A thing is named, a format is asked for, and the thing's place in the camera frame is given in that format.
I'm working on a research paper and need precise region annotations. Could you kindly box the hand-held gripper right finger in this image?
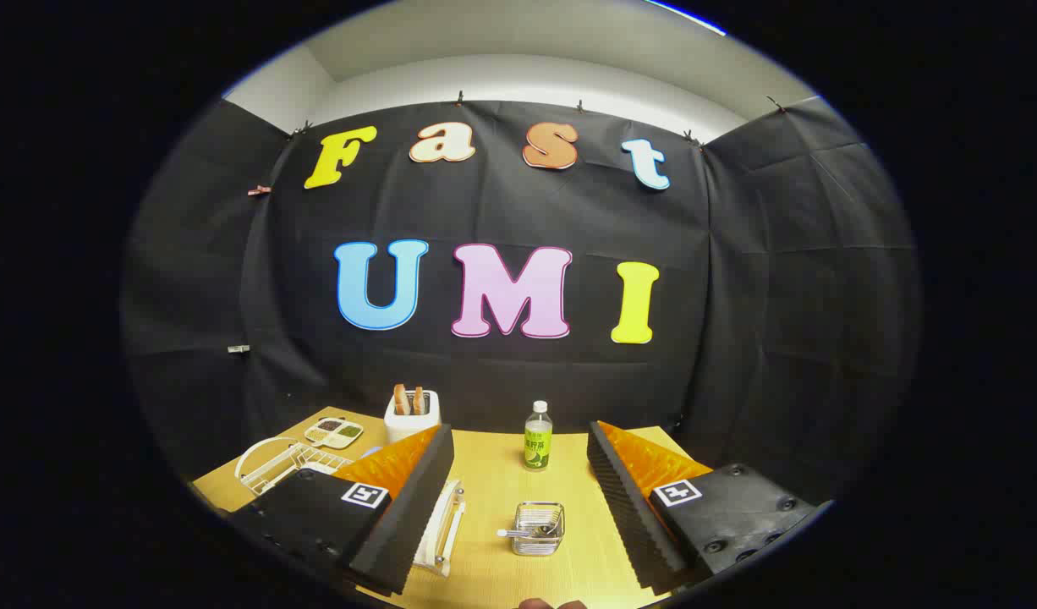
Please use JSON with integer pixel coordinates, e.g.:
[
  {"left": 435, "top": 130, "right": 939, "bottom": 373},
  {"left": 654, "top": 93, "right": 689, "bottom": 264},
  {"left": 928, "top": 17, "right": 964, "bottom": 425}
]
[{"left": 586, "top": 420, "right": 834, "bottom": 593}]

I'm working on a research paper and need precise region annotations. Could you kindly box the white compartment snack dish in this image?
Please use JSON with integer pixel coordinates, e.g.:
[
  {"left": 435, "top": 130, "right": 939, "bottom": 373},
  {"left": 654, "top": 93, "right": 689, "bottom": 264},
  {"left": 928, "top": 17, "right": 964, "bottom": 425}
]
[{"left": 304, "top": 417, "right": 365, "bottom": 450}]

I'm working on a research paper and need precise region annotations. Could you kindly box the white toaster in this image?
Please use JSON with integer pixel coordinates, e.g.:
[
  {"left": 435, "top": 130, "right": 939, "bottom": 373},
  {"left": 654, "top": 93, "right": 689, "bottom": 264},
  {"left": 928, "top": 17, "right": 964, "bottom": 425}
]
[{"left": 384, "top": 389, "right": 442, "bottom": 443}]

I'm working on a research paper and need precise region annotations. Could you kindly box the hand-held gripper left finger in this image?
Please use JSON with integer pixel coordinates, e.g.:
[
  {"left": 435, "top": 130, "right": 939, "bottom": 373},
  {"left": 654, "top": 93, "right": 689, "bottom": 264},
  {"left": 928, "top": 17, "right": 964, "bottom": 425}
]
[{"left": 229, "top": 425, "right": 455, "bottom": 596}]

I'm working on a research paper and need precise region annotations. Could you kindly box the white wire dish rack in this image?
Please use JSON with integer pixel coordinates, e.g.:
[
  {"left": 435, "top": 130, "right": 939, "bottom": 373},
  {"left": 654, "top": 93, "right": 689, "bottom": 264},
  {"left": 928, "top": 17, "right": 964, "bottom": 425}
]
[{"left": 235, "top": 436, "right": 466, "bottom": 578}]

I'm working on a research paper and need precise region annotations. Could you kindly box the black backdrop cloth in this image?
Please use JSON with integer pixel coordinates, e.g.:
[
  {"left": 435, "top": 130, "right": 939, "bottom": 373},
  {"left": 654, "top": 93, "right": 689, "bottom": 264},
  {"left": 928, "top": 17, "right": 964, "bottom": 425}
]
[{"left": 121, "top": 97, "right": 921, "bottom": 508}]

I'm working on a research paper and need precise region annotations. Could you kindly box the green label drink bottle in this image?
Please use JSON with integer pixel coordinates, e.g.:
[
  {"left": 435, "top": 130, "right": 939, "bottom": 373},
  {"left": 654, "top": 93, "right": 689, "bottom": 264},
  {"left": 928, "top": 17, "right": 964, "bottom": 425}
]
[{"left": 524, "top": 400, "right": 554, "bottom": 471}]

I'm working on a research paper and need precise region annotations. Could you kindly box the metal wire basket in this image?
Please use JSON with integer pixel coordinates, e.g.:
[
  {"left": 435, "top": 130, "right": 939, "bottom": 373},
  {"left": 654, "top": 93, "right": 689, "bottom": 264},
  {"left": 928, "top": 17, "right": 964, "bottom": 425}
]
[{"left": 512, "top": 502, "right": 565, "bottom": 557}]

